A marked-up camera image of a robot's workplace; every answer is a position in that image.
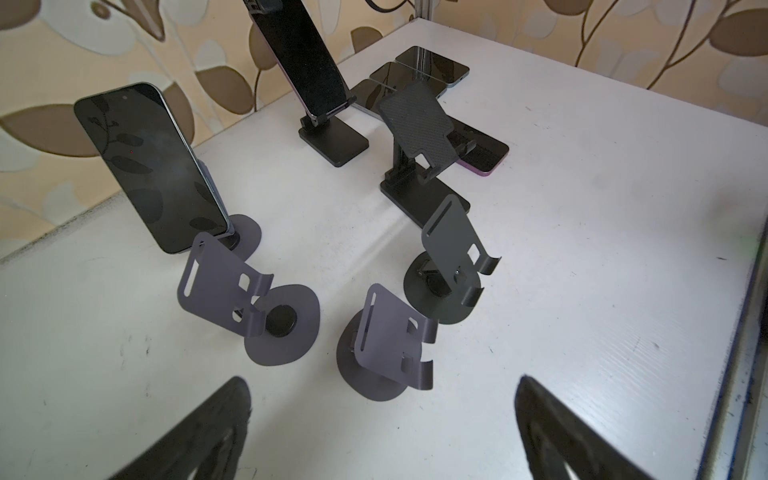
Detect back left round stand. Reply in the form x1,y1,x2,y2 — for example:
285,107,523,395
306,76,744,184
217,214,262,261

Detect purple round stand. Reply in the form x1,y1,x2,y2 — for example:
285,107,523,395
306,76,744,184
177,232,321,366

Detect back right black stand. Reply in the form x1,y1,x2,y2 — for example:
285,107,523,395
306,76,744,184
298,115,369,168

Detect front right black stand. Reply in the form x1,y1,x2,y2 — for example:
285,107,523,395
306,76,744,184
403,194,500,325

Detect black phone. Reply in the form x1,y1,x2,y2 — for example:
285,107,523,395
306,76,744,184
350,79,396,120

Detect middle right black stand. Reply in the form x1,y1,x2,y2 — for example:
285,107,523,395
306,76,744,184
379,80,476,227

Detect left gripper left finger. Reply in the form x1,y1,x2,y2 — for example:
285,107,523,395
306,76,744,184
112,376,251,479

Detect black stand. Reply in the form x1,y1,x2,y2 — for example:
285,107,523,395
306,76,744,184
379,80,476,227
298,115,369,168
403,194,500,325

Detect front left purple stand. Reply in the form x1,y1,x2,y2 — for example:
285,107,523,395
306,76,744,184
336,283,439,402

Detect green phone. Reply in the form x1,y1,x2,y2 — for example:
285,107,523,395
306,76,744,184
369,62,448,98

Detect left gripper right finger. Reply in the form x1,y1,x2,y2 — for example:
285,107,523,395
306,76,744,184
514,375,649,479

